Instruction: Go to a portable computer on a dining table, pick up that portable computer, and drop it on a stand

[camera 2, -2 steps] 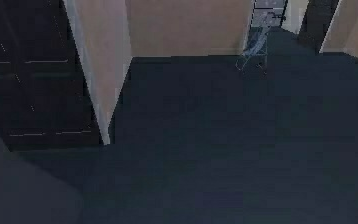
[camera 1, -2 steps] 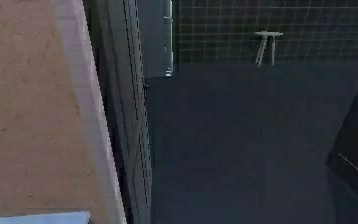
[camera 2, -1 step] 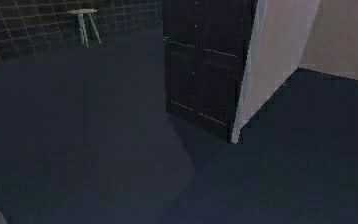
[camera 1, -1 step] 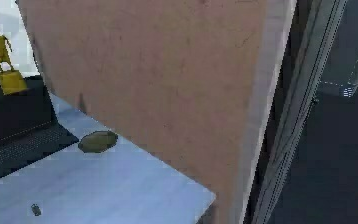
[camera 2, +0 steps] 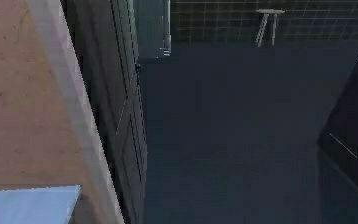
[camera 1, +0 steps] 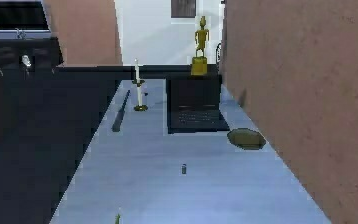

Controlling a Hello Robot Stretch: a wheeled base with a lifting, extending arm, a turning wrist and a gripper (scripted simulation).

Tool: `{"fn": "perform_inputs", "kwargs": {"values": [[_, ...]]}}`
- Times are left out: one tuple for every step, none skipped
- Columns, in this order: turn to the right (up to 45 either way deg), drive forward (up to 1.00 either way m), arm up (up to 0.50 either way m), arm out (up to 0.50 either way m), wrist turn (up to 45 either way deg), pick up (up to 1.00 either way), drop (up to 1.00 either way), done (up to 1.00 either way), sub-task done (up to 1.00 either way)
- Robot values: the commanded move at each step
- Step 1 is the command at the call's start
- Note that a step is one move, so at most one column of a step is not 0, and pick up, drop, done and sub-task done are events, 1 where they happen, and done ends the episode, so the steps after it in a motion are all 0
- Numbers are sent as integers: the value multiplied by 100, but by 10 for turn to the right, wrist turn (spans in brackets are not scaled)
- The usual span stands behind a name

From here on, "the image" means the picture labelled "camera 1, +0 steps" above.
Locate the gold figure statue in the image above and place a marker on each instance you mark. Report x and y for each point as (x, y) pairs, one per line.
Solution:
(201, 46)

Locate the silver sink faucet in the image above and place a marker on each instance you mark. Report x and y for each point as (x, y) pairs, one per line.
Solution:
(19, 33)

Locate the black laptop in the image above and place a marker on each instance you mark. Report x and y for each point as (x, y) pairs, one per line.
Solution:
(193, 113)

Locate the dark framed wall picture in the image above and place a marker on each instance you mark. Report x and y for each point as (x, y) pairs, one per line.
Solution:
(183, 8)

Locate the pale blue dining table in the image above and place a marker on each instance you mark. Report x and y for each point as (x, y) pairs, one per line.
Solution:
(187, 166)

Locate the dark long stick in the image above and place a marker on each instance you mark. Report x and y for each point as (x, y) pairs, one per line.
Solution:
(121, 112)

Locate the white candle on gold holder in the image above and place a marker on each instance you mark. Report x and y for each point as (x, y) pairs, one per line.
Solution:
(138, 90)

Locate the small green sprig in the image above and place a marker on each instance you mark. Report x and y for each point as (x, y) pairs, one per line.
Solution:
(117, 219)

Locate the small silver round object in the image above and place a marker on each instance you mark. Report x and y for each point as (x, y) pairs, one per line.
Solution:
(26, 60)

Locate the dark window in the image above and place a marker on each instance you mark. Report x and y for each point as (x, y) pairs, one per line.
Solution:
(17, 15)

